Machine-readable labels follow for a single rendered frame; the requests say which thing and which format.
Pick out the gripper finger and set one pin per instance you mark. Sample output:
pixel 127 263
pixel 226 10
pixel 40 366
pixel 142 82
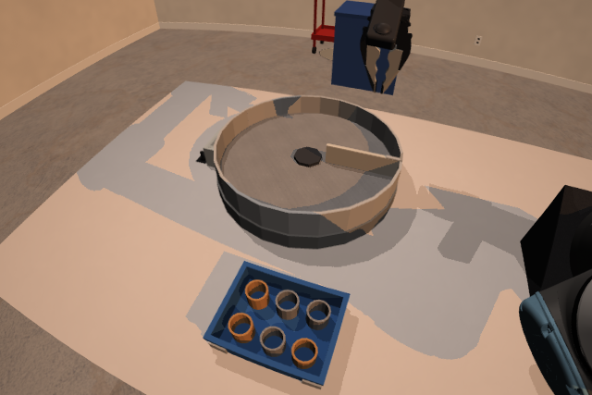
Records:
pixel 396 57
pixel 370 55

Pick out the blue open crate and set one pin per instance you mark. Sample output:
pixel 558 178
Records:
pixel 325 339

